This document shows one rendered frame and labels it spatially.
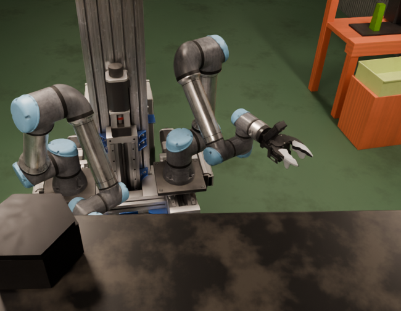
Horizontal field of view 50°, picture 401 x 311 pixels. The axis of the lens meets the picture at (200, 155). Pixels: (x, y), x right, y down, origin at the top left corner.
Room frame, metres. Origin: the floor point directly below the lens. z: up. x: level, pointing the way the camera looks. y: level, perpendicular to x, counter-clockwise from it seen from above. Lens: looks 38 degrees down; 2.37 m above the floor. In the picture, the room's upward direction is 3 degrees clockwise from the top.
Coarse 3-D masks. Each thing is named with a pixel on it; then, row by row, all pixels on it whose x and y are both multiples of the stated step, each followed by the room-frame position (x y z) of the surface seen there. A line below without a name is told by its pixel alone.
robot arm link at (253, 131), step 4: (260, 120) 1.37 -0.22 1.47; (252, 124) 1.35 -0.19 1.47; (256, 124) 1.35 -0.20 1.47; (260, 124) 1.34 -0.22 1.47; (264, 124) 1.35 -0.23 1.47; (252, 128) 1.34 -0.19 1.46; (256, 128) 1.33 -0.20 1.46; (260, 128) 1.33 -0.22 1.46; (248, 132) 1.35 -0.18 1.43; (252, 132) 1.33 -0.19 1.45; (256, 132) 1.32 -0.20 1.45; (252, 136) 1.33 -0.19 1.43; (256, 136) 1.32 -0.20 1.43; (256, 140) 1.32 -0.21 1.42
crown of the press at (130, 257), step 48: (0, 240) 0.26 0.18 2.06; (48, 240) 0.26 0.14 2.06; (96, 240) 0.31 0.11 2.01; (144, 240) 0.31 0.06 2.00; (192, 240) 0.32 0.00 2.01; (240, 240) 0.32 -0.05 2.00; (288, 240) 0.32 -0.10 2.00; (336, 240) 0.33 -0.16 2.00; (384, 240) 0.33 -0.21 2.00; (0, 288) 0.24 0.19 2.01; (48, 288) 0.25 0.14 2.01; (96, 288) 0.25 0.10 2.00; (144, 288) 0.25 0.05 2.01; (192, 288) 0.25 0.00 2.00; (240, 288) 0.26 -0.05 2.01; (288, 288) 0.26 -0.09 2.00; (336, 288) 0.26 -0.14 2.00; (384, 288) 0.27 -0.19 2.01
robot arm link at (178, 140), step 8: (176, 128) 1.58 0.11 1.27; (184, 128) 1.58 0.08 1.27; (168, 136) 1.53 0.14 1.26; (176, 136) 1.53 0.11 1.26; (184, 136) 1.53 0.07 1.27; (192, 136) 1.54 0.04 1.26; (168, 144) 1.50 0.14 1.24; (176, 144) 1.49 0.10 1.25; (184, 144) 1.49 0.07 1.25; (192, 144) 1.52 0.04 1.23; (168, 152) 1.50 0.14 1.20; (176, 152) 1.48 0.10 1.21; (184, 152) 1.48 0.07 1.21; (192, 152) 1.51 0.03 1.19; (168, 160) 1.50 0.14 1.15; (176, 160) 1.48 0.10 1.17; (184, 160) 1.49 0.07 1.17
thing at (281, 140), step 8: (264, 128) 1.32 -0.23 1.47; (280, 136) 1.28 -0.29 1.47; (288, 136) 1.28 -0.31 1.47; (264, 144) 1.30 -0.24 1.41; (272, 144) 1.25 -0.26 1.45; (280, 144) 1.24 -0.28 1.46; (288, 144) 1.25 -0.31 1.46; (272, 152) 1.25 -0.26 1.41; (288, 152) 1.25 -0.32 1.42; (280, 160) 1.23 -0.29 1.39
